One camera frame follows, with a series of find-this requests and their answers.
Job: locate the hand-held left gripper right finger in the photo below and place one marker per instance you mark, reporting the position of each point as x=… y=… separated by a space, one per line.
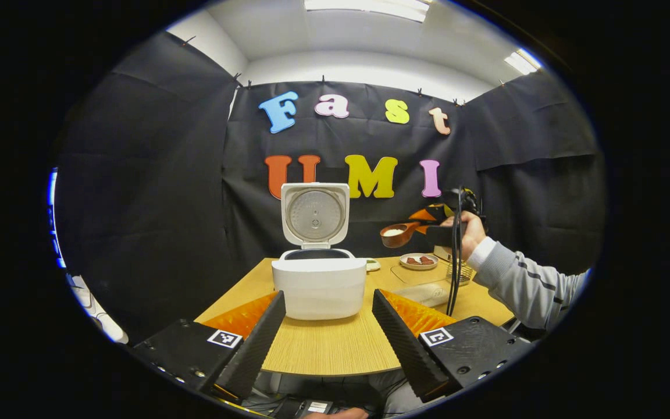
x=399 y=343

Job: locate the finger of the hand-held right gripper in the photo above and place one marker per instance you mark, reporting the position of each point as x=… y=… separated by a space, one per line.
x=425 y=214

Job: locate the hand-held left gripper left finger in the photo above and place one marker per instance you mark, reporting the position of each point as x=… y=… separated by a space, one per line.
x=253 y=349

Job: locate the wooden spoon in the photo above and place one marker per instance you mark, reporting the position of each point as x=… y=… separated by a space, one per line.
x=396 y=234

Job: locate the clear box of rice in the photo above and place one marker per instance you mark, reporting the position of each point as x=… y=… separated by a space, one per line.
x=428 y=294

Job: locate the white rice cooker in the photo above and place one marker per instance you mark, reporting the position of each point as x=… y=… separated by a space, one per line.
x=317 y=291

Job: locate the white toaster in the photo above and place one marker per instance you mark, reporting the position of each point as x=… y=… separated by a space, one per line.
x=441 y=253

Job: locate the white round plate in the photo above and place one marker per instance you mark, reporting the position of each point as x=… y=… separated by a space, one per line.
x=418 y=266

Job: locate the person's grey trousers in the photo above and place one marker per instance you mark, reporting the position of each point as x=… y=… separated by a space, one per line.
x=399 y=396

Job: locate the white divided grain dish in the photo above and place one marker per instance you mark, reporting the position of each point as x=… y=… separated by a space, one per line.
x=373 y=265

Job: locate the small ceiling light panel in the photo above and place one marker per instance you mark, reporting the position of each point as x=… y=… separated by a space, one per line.
x=523 y=61

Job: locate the black backdrop cloth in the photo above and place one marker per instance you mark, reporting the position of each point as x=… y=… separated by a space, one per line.
x=154 y=192

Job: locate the long ceiling light panel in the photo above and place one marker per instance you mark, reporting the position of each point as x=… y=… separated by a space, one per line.
x=370 y=7

